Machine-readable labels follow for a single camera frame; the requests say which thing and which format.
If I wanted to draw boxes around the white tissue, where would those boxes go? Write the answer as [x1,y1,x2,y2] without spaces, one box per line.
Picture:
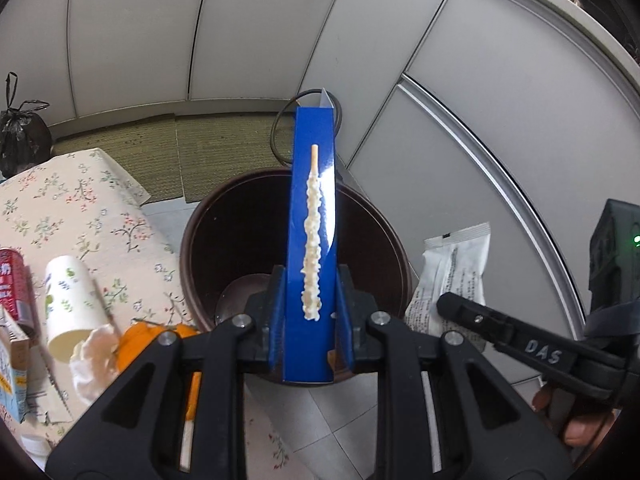
[70,324,119,405]

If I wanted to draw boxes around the green floor mat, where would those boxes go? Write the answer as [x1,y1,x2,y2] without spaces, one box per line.
[53,113,293,203]

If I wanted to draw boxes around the white kitchen cabinets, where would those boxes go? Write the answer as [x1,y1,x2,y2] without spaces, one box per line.
[1,0,639,337]

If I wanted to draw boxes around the right hand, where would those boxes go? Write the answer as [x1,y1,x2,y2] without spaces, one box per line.
[532,386,616,448]

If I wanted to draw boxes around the black hose loop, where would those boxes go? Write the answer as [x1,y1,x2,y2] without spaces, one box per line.
[269,88,344,167]

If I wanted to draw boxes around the floral tablecloth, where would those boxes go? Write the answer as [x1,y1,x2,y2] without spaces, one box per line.
[0,147,294,480]

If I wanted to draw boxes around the orange peel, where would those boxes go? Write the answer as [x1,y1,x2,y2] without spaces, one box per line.
[115,322,202,422]

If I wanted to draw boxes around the white snack wrapper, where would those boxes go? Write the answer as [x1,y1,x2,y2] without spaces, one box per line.
[404,222,490,352]

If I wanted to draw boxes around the blue snack box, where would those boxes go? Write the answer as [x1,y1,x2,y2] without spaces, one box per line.
[282,89,337,385]

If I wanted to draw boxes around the white paper cup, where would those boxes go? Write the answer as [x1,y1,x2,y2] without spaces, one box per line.
[44,256,108,363]

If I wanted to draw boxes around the light blue milk carton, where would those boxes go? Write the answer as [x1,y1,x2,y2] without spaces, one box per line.
[0,308,30,422]

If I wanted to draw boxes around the brown plastic trash bin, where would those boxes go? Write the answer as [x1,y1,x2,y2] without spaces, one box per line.
[179,168,414,387]

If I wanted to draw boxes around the red soda can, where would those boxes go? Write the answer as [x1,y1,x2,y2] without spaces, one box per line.
[0,248,36,337]

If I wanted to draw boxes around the black garbage bag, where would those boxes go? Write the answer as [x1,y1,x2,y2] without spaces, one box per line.
[0,72,53,180]

